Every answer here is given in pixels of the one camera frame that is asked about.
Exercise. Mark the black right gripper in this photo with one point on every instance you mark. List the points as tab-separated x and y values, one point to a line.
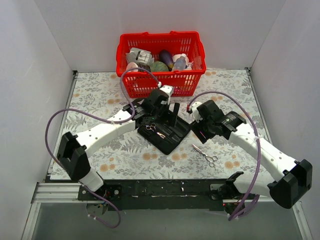
200	130

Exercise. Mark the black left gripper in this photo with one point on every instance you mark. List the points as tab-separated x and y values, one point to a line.
169	114

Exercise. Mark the black zip tool case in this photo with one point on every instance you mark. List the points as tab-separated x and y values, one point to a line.
175	132

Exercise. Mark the silver straight hair scissors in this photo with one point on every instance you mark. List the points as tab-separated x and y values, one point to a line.
210	159

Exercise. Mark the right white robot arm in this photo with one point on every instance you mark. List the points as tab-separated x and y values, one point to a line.
291	178

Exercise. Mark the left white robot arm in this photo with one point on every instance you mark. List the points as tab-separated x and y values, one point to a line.
75	150

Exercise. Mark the green round melon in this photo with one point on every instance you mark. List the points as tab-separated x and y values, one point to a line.
158	66

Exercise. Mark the red plastic shopping basket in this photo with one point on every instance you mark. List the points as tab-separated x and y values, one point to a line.
184	82

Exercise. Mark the clear plastic bottle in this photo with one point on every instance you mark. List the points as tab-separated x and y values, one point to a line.
180	64

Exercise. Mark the white paper cup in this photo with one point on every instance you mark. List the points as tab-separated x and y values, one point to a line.
132	67

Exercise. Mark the purple eggplant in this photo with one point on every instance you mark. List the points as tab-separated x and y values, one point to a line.
166	57

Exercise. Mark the white pump bottle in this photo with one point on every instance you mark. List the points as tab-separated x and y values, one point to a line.
189	66

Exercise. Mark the white bowl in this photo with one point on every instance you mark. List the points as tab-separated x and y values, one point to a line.
177	56

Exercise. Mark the crumpled silver foil pouch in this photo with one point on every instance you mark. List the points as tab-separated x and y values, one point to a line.
139	56

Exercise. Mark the black table edge rail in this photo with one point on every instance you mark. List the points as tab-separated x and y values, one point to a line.
154	194

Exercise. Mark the aluminium frame rail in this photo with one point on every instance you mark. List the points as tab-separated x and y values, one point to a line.
149	180

